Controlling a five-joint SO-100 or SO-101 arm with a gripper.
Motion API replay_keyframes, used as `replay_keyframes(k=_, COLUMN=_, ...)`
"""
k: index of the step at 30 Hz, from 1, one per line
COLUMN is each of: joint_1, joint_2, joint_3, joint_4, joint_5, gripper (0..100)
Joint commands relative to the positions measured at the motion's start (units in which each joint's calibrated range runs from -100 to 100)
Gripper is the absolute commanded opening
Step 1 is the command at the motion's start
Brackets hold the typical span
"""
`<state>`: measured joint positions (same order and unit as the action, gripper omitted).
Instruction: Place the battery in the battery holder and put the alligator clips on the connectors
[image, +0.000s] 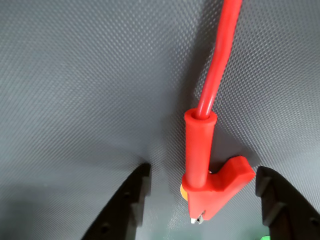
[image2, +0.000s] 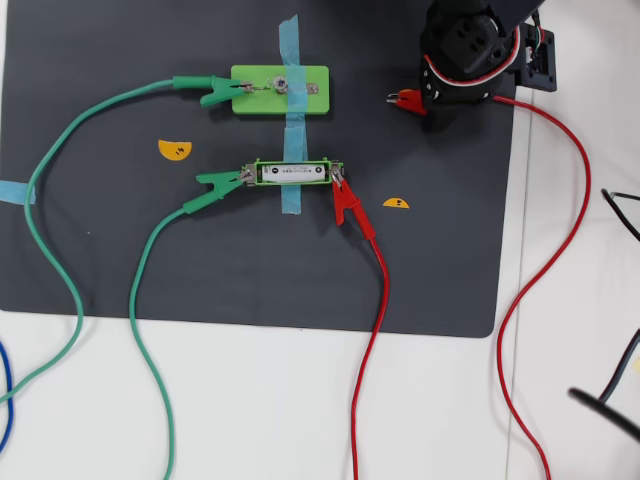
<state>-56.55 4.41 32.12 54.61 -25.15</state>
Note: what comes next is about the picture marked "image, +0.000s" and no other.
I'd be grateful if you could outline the red alligator clip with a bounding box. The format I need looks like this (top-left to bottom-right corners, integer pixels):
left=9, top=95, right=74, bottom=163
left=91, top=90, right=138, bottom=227
left=181, top=107, right=256, bottom=225

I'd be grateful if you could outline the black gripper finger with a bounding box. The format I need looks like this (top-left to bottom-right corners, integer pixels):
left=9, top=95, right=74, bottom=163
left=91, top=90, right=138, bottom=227
left=81, top=162, right=152, bottom=240
left=255, top=165, right=320, bottom=240

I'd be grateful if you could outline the red cable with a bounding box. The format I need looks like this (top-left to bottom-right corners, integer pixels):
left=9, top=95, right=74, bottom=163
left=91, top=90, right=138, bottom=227
left=196, top=0, right=243, bottom=118

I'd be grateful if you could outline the dark grey work mat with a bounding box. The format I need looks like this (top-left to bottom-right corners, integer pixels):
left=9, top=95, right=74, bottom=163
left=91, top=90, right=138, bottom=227
left=0, top=0, right=320, bottom=240

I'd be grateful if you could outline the orange round sticker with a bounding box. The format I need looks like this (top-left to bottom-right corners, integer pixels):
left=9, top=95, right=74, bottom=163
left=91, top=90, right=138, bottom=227
left=179, top=184, right=189, bottom=201

